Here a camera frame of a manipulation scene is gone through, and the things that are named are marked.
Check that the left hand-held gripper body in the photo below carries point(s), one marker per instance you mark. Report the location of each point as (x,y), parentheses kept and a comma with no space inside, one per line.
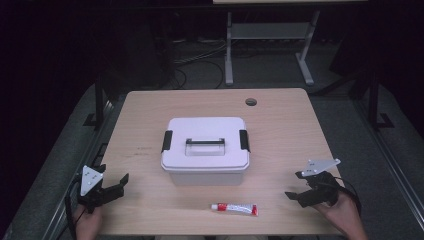
(89,181)

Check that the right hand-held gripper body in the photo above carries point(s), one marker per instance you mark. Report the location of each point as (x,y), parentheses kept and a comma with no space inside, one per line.
(325,188)

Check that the red and white tube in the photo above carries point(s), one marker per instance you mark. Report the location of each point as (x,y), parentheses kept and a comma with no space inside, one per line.
(236,209)

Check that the white plastic storage box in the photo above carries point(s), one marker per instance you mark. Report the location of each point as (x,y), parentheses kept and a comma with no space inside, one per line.
(206,178)

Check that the person's right hand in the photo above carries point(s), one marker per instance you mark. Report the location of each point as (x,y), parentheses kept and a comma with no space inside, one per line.
(343,213)

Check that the person's left hand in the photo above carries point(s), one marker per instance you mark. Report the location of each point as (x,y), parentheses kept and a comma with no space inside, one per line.
(87,225)

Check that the black metal stand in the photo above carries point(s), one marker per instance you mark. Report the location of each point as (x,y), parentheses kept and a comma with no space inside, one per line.
(98,100)
(374,100)

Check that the aluminium floor rail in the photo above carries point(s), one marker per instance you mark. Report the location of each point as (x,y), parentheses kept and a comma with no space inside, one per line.
(393,160)
(80,166)

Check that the grey metal table frame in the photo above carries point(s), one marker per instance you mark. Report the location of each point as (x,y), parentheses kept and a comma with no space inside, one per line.
(266,30)

